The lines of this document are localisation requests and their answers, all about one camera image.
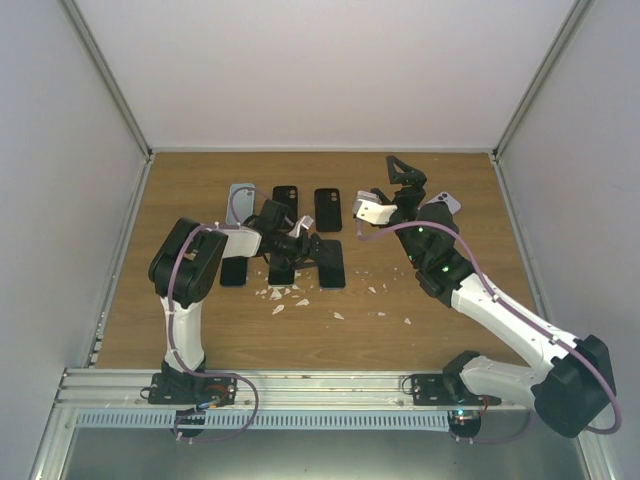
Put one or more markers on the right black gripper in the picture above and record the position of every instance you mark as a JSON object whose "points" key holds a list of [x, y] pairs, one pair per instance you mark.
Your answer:
{"points": [[414, 179]]}

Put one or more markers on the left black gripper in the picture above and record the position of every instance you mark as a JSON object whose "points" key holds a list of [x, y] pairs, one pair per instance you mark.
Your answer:
{"points": [[310, 252]]}

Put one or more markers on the blue smartphone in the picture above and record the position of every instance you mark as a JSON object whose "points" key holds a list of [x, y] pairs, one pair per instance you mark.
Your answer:
{"points": [[330, 265]]}

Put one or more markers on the black smartphone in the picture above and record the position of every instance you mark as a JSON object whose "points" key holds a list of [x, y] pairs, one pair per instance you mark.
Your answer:
{"points": [[234, 272], [281, 274]]}

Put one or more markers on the lilac phone case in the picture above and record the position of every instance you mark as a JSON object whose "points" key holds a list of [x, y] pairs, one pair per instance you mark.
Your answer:
{"points": [[453, 205]]}

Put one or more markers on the black cased phone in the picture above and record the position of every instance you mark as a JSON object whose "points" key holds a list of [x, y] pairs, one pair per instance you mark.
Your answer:
{"points": [[327, 205], [288, 196]]}

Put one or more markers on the light blue phone case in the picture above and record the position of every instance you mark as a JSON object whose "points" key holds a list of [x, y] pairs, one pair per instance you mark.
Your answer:
{"points": [[241, 201]]}

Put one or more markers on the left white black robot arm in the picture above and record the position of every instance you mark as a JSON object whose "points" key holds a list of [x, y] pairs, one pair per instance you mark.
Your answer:
{"points": [[184, 269]]}

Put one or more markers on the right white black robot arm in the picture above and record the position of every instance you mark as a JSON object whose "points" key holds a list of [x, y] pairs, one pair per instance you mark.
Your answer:
{"points": [[567, 381]]}

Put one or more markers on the white debris pieces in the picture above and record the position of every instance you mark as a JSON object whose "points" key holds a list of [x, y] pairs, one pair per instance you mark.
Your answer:
{"points": [[377, 285]]}

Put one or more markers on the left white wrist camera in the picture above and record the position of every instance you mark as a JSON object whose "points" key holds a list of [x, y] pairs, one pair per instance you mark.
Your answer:
{"points": [[301, 226]]}

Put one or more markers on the aluminium front rail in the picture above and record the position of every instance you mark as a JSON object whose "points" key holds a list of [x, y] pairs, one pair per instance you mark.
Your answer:
{"points": [[277, 389]]}

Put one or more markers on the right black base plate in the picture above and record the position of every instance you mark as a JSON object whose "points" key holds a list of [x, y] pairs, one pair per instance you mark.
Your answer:
{"points": [[429, 390]]}

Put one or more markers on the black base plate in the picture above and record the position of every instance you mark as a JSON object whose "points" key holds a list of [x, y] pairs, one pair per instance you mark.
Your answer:
{"points": [[174, 387], [429, 390]]}

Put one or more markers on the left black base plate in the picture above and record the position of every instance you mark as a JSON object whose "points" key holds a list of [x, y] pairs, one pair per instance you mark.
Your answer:
{"points": [[174, 387]]}

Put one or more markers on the grey slotted cable duct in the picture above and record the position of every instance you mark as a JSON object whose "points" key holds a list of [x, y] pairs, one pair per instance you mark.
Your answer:
{"points": [[268, 420]]}

